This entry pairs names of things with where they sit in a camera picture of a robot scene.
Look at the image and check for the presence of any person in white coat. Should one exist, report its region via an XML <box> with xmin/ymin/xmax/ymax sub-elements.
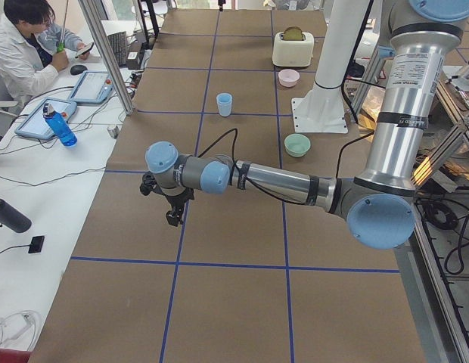
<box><xmin>0</xmin><ymin>1</ymin><xmax>89</xmax><ymax>107</ymax></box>

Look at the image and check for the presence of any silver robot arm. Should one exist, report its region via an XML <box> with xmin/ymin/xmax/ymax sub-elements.
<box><xmin>140</xmin><ymin>1</ymin><xmax>469</xmax><ymax>249</ymax></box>

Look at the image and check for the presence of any teach pendant tablet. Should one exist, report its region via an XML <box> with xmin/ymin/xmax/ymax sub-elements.
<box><xmin>15</xmin><ymin>98</ymin><xmax>77</xmax><ymax>141</ymax></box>
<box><xmin>68</xmin><ymin>71</ymin><xmax>113</xmax><ymax>104</ymax></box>

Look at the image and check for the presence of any cream toaster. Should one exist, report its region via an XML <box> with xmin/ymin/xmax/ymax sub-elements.
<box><xmin>272</xmin><ymin>32</ymin><xmax>315</xmax><ymax>68</ymax></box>

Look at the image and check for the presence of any aluminium frame post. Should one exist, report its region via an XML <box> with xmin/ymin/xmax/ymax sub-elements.
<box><xmin>78</xmin><ymin>0</ymin><xmax>134</xmax><ymax>116</ymax></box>

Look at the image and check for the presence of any black keyboard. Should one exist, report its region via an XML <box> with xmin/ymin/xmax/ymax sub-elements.
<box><xmin>107</xmin><ymin>31</ymin><xmax>128</xmax><ymax>67</ymax></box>

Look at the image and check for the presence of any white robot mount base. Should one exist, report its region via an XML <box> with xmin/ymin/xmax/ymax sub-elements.
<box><xmin>292</xmin><ymin>0</ymin><xmax>373</xmax><ymax>134</ymax></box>

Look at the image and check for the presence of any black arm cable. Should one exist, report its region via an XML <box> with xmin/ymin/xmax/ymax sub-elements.
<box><xmin>196</xmin><ymin>127</ymin><xmax>322</xmax><ymax>207</ymax></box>

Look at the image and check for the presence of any bread slice in toaster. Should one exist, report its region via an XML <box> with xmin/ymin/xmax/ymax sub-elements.
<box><xmin>282</xmin><ymin>26</ymin><xmax>304</xmax><ymax>42</ymax></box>

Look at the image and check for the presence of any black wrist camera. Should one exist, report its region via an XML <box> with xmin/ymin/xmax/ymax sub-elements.
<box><xmin>139</xmin><ymin>172</ymin><xmax>163</xmax><ymax>196</ymax></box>

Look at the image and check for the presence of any light blue cup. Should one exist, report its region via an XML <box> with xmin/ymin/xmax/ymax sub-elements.
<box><xmin>217</xmin><ymin>102</ymin><xmax>232</xmax><ymax>117</ymax></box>
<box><xmin>216</xmin><ymin>92</ymin><xmax>233</xmax><ymax>107</ymax></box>

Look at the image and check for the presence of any black computer mouse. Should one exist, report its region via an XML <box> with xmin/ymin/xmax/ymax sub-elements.
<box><xmin>70</xmin><ymin>64</ymin><xmax>88</xmax><ymax>76</ymax></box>

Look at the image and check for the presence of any small black square device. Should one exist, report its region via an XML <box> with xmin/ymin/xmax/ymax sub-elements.
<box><xmin>28</xmin><ymin>235</ymin><xmax>45</xmax><ymax>254</ymax></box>

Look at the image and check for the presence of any pink bowl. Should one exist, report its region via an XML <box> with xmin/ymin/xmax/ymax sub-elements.
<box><xmin>278</xmin><ymin>69</ymin><xmax>300</xmax><ymax>88</ymax></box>

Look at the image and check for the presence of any blue water bottle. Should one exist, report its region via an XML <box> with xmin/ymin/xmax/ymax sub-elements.
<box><xmin>42</xmin><ymin>103</ymin><xmax>77</xmax><ymax>147</ymax></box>

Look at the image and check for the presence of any far teach pendant tablet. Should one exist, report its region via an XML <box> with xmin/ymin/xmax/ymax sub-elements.
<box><xmin>68</xmin><ymin>71</ymin><xmax>113</xmax><ymax>104</ymax></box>

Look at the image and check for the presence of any dark grey thermos bottle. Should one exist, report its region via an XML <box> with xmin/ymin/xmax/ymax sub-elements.
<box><xmin>0</xmin><ymin>198</ymin><xmax>32</xmax><ymax>233</ymax></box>

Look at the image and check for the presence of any near teach pendant tablet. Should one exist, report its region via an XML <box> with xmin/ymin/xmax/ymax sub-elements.
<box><xmin>15</xmin><ymin>98</ymin><xmax>77</xmax><ymax>141</ymax></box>

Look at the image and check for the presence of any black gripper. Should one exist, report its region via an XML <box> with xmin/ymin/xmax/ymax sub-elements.
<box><xmin>166</xmin><ymin>188</ymin><xmax>194</xmax><ymax>226</ymax></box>

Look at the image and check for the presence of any green bowl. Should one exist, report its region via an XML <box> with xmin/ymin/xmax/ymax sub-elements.
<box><xmin>284</xmin><ymin>133</ymin><xmax>311</xmax><ymax>157</ymax></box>

